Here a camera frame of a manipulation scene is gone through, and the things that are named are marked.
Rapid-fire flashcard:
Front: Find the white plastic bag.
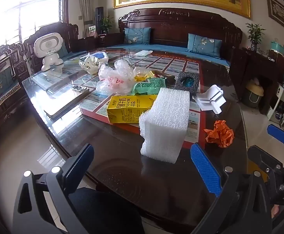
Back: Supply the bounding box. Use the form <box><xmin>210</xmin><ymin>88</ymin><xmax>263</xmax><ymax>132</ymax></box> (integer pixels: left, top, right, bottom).
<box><xmin>79</xmin><ymin>51</ymin><xmax>109</xmax><ymax>75</ymax></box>

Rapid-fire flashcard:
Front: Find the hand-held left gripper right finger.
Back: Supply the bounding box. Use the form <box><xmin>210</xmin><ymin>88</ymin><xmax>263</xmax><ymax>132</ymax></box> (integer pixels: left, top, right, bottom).
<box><xmin>190</xmin><ymin>143</ymin><xmax>272</xmax><ymax>234</ymax></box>

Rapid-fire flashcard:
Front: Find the yellow clear plastic wrapper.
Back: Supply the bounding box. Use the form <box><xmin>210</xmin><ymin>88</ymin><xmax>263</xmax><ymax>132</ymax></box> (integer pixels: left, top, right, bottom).
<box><xmin>134</xmin><ymin>67</ymin><xmax>157</xmax><ymax>82</ymax></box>

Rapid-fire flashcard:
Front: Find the yellow milk carton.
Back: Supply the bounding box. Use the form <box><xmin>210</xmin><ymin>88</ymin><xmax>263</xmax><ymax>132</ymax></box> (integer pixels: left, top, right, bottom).
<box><xmin>107</xmin><ymin>95</ymin><xmax>158</xmax><ymax>125</ymax></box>

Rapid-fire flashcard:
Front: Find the glass-topped carved wooden table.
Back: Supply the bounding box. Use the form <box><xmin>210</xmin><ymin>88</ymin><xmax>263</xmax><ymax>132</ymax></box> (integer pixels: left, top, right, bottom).
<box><xmin>21</xmin><ymin>47</ymin><xmax>248</xmax><ymax>234</ymax></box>

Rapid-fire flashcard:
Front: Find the orange paper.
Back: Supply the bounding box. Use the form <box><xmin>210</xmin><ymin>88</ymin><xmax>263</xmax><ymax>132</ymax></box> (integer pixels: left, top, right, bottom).
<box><xmin>203</xmin><ymin>120</ymin><xmax>234</xmax><ymax>148</ymax></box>

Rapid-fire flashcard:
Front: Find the green and beige bin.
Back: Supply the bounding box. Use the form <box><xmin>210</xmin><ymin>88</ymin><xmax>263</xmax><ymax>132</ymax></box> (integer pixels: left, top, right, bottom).
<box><xmin>244</xmin><ymin>78</ymin><xmax>264</xmax><ymax>108</ymax></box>

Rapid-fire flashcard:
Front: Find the red-bordered photo poster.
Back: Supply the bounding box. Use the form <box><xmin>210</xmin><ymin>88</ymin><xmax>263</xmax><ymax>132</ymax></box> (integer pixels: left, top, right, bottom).
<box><xmin>32</xmin><ymin>50</ymin><xmax>207</xmax><ymax>149</ymax></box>

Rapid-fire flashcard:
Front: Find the clear plastic bag red print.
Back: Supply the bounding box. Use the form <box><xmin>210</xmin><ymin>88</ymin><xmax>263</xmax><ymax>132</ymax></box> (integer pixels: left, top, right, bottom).
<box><xmin>96</xmin><ymin>59</ymin><xmax>135</xmax><ymax>93</ymax></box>

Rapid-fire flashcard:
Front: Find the white foam block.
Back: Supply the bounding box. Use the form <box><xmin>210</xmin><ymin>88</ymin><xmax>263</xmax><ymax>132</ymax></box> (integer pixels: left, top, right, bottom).
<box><xmin>139</xmin><ymin>87</ymin><xmax>190</xmax><ymax>164</ymax></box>

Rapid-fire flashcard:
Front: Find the potted bamboo plant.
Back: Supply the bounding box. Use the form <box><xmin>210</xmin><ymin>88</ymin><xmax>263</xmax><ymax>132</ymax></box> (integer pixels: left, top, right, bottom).
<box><xmin>245</xmin><ymin>22</ymin><xmax>266</xmax><ymax>51</ymax></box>

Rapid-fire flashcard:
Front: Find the small wooden side table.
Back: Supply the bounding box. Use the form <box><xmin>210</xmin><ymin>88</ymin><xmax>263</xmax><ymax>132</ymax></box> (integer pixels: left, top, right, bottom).
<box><xmin>98</xmin><ymin>33</ymin><xmax>124</xmax><ymax>48</ymax></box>

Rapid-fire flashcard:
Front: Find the barred window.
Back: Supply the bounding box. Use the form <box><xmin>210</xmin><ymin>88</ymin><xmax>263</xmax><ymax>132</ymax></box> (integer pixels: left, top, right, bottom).
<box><xmin>0</xmin><ymin>0</ymin><xmax>64</xmax><ymax>56</ymax></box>

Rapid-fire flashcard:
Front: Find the blue floral cushion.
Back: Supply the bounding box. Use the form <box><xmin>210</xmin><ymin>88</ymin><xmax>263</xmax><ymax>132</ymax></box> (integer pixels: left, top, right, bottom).
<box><xmin>123</xmin><ymin>27</ymin><xmax>151</xmax><ymax>45</ymax></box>
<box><xmin>187</xmin><ymin>33</ymin><xmax>223</xmax><ymax>57</ymax></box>

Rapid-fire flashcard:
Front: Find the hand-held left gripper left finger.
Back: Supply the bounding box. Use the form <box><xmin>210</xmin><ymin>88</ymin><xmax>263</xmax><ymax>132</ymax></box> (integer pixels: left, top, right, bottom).
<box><xmin>12</xmin><ymin>143</ymin><xmax>95</xmax><ymax>234</ymax></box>

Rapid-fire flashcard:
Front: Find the brown wooden object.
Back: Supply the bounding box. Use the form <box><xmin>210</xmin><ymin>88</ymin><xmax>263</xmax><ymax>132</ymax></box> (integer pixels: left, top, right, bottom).
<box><xmin>154</xmin><ymin>70</ymin><xmax>176</xmax><ymax>84</ymax></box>

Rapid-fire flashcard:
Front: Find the black tower speaker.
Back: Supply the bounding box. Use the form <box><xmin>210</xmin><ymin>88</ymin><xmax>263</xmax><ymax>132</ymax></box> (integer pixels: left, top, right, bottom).
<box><xmin>95</xmin><ymin>6</ymin><xmax>104</xmax><ymax>37</ymax></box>

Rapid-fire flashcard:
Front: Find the green snack bag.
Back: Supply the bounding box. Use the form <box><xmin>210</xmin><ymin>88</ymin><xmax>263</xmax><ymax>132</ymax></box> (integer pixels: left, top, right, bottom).
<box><xmin>131</xmin><ymin>77</ymin><xmax>167</xmax><ymax>95</ymax></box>

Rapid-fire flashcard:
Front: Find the white folded cardboard piece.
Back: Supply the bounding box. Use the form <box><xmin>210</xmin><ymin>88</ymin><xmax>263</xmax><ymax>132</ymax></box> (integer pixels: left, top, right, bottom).
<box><xmin>193</xmin><ymin>84</ymin><xmax>226</xmax><ymax>114</ymax></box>

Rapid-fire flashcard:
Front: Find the teal kettle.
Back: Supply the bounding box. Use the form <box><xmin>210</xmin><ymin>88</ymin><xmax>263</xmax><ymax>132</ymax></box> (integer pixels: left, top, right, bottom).
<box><xmin>270</xmin><ymin>38</ymin><xmax>284</xmax><ymax>55</ymax></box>

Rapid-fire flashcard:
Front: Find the black foam square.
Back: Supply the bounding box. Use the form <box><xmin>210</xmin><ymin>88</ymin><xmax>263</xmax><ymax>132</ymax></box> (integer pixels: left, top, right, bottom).
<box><xmin>175</xmin><ymin>72</ymin><xmax>200</xmax><ymax>95</ymax></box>

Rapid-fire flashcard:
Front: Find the small dark framed picture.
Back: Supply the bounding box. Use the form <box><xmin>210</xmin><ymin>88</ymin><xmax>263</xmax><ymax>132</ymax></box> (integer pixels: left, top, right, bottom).
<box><xmin>265</xmin><ymin>0</ymin><xmax>284</xmax><ymax>34</ymax></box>

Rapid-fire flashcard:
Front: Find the carved wooden armchair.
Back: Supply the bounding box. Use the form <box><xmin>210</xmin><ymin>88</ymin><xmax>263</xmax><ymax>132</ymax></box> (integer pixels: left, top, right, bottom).
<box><xmin>0</xmin><ymin>43</ymin><xmax>33</xmax><ymax>132</ymax></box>
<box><xmin>22</xmin><ymin>22</ymin><xmax>87</xmax><ymax>76</ymax></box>

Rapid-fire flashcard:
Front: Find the dark wooden side cabinet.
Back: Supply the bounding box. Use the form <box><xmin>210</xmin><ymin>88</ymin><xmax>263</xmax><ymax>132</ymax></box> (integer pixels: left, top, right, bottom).
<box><xmin>230</xmin><ymin>47</ymin><xmax>284</xmax><ymax>117</ymax></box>

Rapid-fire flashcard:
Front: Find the small green potted plant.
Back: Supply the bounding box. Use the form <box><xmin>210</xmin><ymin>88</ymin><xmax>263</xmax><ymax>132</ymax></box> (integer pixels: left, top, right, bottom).
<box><xmin>99</xmin><ymin>16</ymin><xmax>114</xmax><ymax>35</ymax></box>

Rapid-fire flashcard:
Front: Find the white plastic stool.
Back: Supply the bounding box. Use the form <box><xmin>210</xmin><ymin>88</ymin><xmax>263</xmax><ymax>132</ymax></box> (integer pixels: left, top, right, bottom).
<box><xmin>266</xmin><ymin>84</ymin><xmax>284</xmax><ymax>125</ymax></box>

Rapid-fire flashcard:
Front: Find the patterned curtain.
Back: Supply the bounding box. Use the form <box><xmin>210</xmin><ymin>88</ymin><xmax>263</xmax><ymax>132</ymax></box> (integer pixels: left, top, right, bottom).
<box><xmin>78</xmin><ymin>0</ymin><xmax>96</xmax><ymax>38</ymax></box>

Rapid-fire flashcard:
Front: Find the white robot toy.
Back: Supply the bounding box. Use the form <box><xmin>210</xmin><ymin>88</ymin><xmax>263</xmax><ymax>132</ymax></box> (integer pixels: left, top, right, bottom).
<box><xmin>33</xmin><ymin>32</ymin><xmax>65</xmax><ymax>72</ymax></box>

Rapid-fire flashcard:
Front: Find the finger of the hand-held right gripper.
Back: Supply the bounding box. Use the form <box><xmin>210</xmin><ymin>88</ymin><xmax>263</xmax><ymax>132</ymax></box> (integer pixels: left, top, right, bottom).
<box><xmin>247</xmin><ymin>145</ymin><xmax>284</xmax><ymax>176</ymax></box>
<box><xmin>267</xmin><ymin>124</ymin><xmax>284</xmax><ymax>149</ymax></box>

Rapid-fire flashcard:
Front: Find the blue sofa seat mat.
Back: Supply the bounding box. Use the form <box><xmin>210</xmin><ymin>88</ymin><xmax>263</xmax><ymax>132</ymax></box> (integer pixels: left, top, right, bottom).
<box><xmin>100</xmin><ymin>43</ymin><xmax>231</xmax><ymax>67</ymax></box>

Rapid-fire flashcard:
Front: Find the carved dark wooden sofa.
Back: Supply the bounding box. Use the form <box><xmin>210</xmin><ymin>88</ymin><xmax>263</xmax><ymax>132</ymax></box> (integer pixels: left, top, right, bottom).
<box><xmin>98</xmin><ymin>8</ymin><xmax>243</xmax><ymax>67</ymax></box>

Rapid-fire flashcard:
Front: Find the person's right hand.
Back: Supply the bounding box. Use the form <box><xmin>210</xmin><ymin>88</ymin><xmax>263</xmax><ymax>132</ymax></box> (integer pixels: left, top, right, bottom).
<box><xmin>271</xmin><ymin>203</ymin><xmax>284</xmax><ymax>219</ymax></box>

